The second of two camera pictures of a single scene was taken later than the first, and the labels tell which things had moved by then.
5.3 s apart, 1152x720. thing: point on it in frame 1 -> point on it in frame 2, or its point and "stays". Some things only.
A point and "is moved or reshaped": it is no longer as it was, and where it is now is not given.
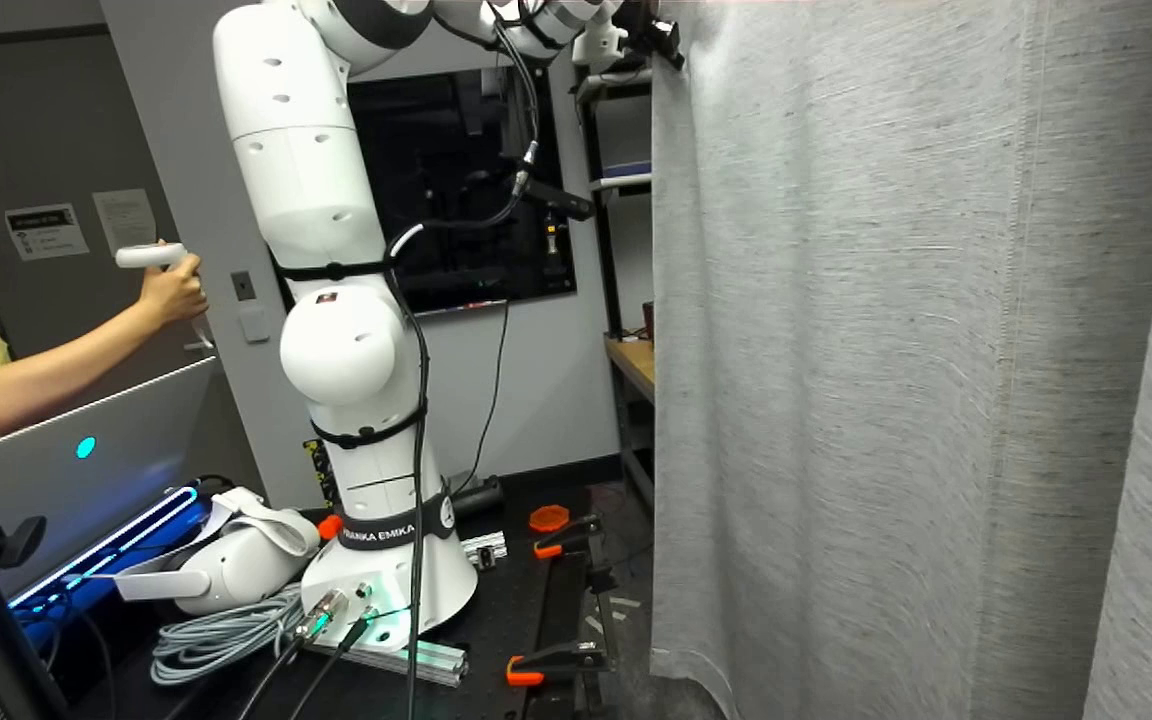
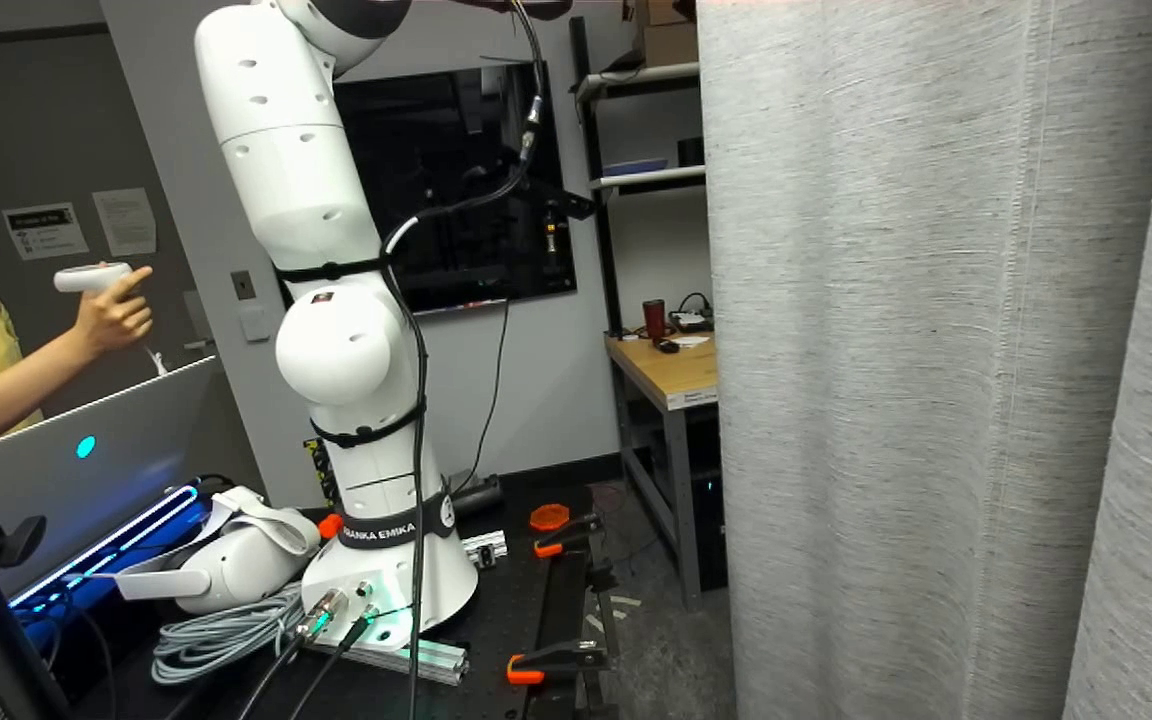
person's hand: x=177 y=294 -> x=112 y=317
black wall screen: x=469 y=181 stays
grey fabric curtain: x=911 y=285 is moved or reshaped
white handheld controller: x=152 y=252 -> x=89 y=279
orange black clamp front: x=555 y=667 stays
